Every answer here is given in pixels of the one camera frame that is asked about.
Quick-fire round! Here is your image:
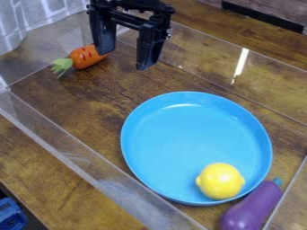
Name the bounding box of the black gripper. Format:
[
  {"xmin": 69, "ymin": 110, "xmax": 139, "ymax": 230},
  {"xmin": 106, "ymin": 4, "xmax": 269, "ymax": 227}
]
[{"xmin": 89, "ymin": 0, "xmax": 175, "ymax": 70}]

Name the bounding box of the yellow toy lemon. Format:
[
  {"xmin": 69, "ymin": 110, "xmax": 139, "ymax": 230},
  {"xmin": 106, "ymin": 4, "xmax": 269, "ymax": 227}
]
[{"xmin": 196, "ymin": 163, "xmax": 246, "ymax": 200}]

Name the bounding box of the blue round tray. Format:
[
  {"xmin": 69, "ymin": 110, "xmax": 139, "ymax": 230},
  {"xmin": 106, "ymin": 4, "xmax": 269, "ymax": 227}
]
[{"xmin": 121, "ymin": 92, "xmax": 274, "ymax": 206}]

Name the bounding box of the orange toy carrot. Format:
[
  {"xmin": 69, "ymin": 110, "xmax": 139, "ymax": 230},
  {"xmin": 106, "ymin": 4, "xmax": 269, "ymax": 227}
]
[{"xmin": 53, "ymin": 44, "xmax": 111, "ymax": 77}]

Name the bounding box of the white checkered curtain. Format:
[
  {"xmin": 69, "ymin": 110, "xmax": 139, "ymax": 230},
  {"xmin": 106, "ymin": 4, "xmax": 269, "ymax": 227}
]
[{"xmin": 0, "ymin": 0, "xmax": 90, "ymax": 56}]

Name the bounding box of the purple toy eggplant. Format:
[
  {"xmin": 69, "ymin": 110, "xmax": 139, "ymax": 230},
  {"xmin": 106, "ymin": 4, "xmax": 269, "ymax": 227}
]
[{"xmin": 220, "ymin": 177, "xmax": 284, "ymax": 230}]

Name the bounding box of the blue plastic box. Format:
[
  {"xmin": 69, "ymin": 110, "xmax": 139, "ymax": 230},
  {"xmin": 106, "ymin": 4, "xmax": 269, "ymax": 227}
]
[{"xmin": 0, "ymin": 198, "xmax": 29, "ymax": 230}]

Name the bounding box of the clear acrylic enclosure wall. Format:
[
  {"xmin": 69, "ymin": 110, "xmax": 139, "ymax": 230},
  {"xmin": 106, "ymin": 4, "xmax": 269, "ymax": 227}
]
[{"xmin": 0, "ymin": 0, "xmax": 307, "ymax": 230}]

